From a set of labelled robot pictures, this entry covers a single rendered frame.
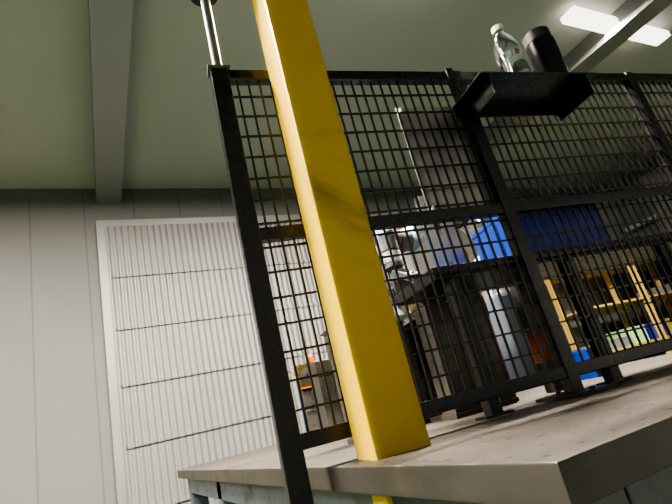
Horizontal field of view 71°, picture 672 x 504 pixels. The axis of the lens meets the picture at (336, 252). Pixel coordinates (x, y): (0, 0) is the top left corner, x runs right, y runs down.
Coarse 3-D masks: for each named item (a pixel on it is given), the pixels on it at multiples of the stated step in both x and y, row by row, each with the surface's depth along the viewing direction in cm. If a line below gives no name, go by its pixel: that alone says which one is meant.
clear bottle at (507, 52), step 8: (496, 24) 125; (496, 32) 125; (504, 32) 124; (496, 40) 123; (504, 40) 121; (512, 40) 121; (496, 48) 123; (504, 48) 121; (512, 48) 120; (520, 48) 121; (496, 56) 123; (504, 56) 121; (512, 56) 120; (520, 56) 120; (504, 64) 121; (512, 64) 119; (520, 64) 118
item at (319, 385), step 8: (328, 360) 223; (312, 368) 226; (320, 368) 221; (328, 368) 222; (320, 376) 220; (328, 376) 221; (320, 384) 219; (328, 384) 220; (320, 392) 219; (336, 392) 219; (320, 400) 221; (320, 408) 222; (328, 408) 216; (336, 408) 216; (328, 416) 214; (336, 416) 215; (328, 424) 213
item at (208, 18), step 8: (192, 0) 114; (200, 0) 113; (208, 0) 113; (216, 0) 116; (208, 8) 112; (208, 16) 111; (208, 24) 110; (208, 32) 109; (208, 40) 109; (216, 40) 109; (216, 48) 108; (216, 56) 107; (216, 64) 106; (208, 72) 106
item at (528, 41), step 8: (528, 32) 127; (536, 32) 126; (544, 32) 126; (528, 40) 128; (536, 40) 125; (544, 40) 125; (552, 40) 125; (528, 48) 128; (536, 48) 125; (544, 48) 124; (552, 48) 124; (528, 56) 129; (536, 56) 125; (544, 56) 124; (552, 56) 123; (560, 56) 123; (536, 64) 126; (544, 64) 124; (552, 64) 123; (560, 64) 122
